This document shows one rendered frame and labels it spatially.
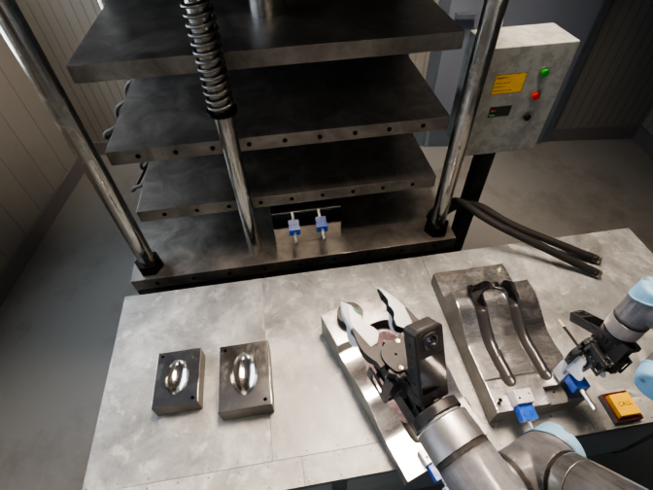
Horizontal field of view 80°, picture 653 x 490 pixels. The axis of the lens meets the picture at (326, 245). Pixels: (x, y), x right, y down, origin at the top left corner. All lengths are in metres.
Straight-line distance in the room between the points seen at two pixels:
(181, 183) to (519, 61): 1.24
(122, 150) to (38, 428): 1.58
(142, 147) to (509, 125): 1.26
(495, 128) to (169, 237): 1.35
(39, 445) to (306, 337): 1.54
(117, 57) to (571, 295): 1.63
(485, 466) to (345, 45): 1.05
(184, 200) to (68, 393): 1.36
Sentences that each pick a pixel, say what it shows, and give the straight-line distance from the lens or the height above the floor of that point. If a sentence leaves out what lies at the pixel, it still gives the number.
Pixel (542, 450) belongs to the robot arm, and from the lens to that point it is 0.68.
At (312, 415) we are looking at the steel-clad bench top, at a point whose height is 0.80.
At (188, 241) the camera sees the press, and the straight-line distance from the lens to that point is 1.73.
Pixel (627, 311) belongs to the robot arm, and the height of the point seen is 1.23.
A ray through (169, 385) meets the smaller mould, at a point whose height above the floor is 0.85.
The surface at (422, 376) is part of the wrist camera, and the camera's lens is 0.54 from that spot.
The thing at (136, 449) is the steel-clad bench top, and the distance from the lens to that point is 1.34.
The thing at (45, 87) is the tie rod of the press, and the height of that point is 1.53.
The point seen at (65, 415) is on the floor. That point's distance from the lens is 2.48.
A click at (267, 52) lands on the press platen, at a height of 1.53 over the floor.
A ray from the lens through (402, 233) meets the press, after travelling 1.67.
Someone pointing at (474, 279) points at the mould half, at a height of 0.86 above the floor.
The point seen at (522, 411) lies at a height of 0.91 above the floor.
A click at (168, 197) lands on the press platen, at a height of 1.04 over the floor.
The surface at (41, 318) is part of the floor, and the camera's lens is 2.90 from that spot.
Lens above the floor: 1.98
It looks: 48 degrees down
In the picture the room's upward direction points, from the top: 2 degrees counter-clockwise
